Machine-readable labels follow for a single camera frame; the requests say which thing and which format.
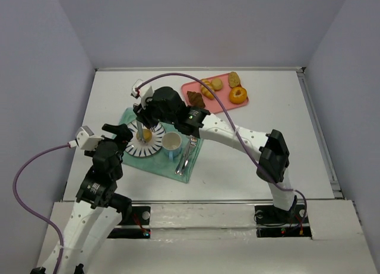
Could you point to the metal spoon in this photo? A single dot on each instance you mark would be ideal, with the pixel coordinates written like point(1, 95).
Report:
point(178, 167)

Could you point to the blue striped white plate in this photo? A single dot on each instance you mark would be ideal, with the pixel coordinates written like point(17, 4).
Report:
point(150, 146)

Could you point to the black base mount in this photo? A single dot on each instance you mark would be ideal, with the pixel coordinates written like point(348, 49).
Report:
point(136, 226)
point(276, 223)

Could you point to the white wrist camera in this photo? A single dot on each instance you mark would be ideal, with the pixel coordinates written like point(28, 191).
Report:
point(86, 140)
point(144, 92)

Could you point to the metal tongs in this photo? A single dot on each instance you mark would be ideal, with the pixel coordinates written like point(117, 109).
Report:
point(139, 129)

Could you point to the small round bun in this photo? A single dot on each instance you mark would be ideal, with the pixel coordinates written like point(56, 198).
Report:
point(217, 84)

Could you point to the yellow ridged bread roll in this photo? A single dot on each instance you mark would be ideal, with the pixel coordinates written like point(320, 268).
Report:
point(207, 88)

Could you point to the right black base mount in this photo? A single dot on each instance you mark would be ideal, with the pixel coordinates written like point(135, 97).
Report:
point(276, 223)

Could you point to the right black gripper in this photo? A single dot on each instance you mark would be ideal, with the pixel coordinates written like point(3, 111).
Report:
point(142, 116)

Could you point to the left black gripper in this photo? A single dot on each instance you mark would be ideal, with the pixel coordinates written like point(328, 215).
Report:
point(119, 132)

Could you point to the metal knife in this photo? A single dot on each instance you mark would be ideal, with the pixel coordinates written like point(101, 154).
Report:
point(182, 160)

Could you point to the brown croissant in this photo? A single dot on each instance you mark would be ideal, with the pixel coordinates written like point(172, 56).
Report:
point(195, 99)

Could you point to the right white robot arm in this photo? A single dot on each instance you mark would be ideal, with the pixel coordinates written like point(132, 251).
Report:
point(268, 150)

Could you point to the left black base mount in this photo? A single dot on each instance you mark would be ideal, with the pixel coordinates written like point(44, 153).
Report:
point(136, 226)

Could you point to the oval seeded bread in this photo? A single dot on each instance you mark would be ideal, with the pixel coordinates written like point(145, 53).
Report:
point(233, 79)

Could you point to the orange donut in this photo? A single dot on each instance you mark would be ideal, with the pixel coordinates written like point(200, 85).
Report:
point(238, 95)

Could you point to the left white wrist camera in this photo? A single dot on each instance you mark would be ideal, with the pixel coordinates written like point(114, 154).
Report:
point(86, 140)

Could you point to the blue mug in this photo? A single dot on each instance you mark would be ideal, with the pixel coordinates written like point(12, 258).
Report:
point(172, 145)

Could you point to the round golden bun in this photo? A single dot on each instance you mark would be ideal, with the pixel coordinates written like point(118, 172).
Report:
point(146, 135)

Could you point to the metal fork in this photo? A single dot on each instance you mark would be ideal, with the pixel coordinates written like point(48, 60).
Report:
point(188, 155)

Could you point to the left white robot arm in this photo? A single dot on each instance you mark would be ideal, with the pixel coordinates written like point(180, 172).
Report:
point(97, 208)

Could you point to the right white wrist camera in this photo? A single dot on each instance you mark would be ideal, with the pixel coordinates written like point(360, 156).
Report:
point(144, 92)

